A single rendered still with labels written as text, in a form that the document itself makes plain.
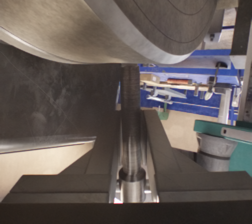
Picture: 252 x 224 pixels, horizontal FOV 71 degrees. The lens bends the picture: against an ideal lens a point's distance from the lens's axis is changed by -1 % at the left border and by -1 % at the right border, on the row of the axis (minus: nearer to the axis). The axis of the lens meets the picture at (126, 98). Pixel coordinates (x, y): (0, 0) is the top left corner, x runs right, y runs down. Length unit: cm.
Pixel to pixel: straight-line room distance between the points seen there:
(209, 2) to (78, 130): 27
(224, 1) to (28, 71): 24
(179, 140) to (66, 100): 729
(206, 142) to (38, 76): 79
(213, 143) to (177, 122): 662
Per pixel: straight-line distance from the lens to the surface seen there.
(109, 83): 37
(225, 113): 233
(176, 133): 755
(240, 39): 136
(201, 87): 330
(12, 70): 26
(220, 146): 92
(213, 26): 223
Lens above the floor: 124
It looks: 1 degrees down
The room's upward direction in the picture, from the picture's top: 170 degrees counter-clockwise
